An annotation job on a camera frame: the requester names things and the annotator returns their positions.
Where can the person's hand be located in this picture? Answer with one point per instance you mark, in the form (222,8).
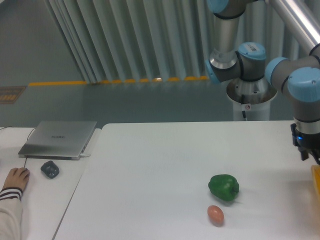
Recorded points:
(16,179)

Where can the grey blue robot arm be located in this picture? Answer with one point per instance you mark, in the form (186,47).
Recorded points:
(298,80)

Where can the silver closed laptop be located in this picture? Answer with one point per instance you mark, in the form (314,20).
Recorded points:
(59,140)

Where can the dark grey small device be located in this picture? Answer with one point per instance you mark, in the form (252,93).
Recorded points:
(50,169)

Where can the brown egg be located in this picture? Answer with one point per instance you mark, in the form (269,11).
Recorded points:
(215,214)

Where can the green bell pepper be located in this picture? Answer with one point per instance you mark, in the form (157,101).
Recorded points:
(224,186)

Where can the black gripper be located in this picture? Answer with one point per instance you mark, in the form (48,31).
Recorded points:
(307,144)

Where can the white striped sleeve forearm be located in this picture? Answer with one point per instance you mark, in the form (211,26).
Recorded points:
(11,210)

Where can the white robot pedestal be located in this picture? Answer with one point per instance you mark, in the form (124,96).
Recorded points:
(251,101)

